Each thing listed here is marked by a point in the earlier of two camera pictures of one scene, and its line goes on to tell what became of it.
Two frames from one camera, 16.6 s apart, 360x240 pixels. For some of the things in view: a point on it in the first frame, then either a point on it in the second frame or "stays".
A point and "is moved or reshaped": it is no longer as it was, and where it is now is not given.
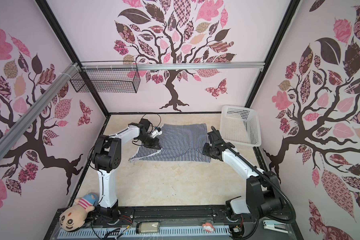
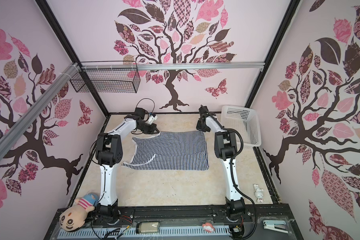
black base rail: (209, 223) stays
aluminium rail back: (171, 66) stays
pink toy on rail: (208, 227) stays
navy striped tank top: (179, 142) is moved or reshaped
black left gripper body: (148, 141) to (146, 128)
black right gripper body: (208, 149) to (200, 127)
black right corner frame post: (293, 7) stays
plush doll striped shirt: (73, 218) stays
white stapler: (272, 225) stays
